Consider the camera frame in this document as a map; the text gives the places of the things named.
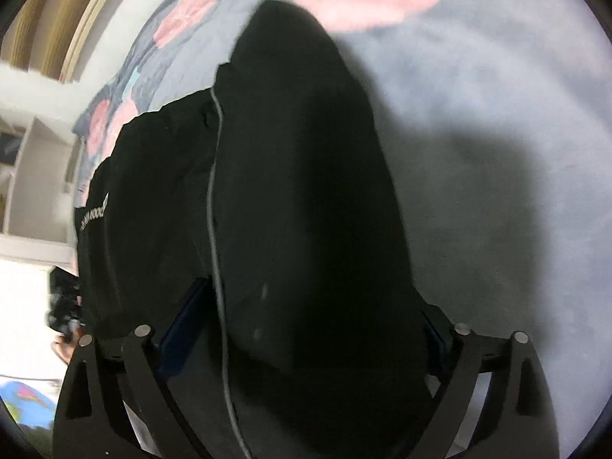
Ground dark picture frame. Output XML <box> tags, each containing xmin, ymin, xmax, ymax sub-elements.
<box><xmin>0</xmin><ymin>134</ymin><xmax>22</xmax><ymax>166</ymax></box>

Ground white shelf unit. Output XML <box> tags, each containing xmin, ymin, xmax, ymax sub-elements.
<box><xmin>0</xmin><ymin>112</ymin><xmax>93</xmax><ymax>255</ymax></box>

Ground colourful floor mat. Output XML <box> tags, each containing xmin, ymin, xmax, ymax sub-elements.
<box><xmin>0</xmin><ymin>380</ymin><xmax>58</xmax><ymax>428</ymax></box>

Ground person's left hand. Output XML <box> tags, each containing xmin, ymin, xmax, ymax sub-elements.
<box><xmin>52</xmin><ymin>335</ymin><xmax>80</xmax><ymax>365</ymax></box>

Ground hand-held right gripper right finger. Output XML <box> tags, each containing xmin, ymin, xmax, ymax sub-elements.
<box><xmin>415</xmin><ymin>305</ymin><xmax>560</xmax><ymax>459</ymax></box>

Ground grey blanket with pink flowers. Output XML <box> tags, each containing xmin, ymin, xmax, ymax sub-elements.
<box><xmin>72</xmin><ymin>0</ymin><xmax>612</xmax><ymax>459</ymax></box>

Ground black hooded jacket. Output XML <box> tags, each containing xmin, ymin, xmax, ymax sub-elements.
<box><xmin>72</xmin><ymin>0</ymin><xmax>460</xmax><ymax>459</ymax></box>

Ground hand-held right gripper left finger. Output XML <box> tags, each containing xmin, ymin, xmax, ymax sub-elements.
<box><xmin>52</xmin><ymin>277</ymin><xmax>216</xmax><ymax>459</ymax></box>

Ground wooden headboard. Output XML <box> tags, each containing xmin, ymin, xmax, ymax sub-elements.
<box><xmin>0</xmin><ymin>0</ymin><xmax>135</xmax><ymax>85</ymax></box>

